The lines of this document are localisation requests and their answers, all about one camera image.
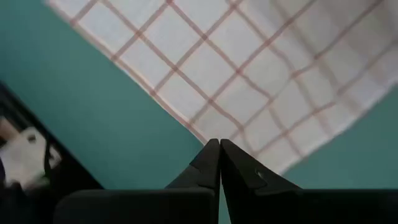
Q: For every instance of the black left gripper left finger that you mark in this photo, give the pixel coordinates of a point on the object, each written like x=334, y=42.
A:
x=205, y=174

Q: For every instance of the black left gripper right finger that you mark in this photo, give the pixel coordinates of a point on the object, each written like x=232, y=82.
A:
x=242, y=174

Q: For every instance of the white red-checked towel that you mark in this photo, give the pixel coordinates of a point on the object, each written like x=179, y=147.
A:
x=233, y=77

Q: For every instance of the green table mat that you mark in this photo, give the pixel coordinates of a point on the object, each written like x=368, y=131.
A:
x=93, y=109

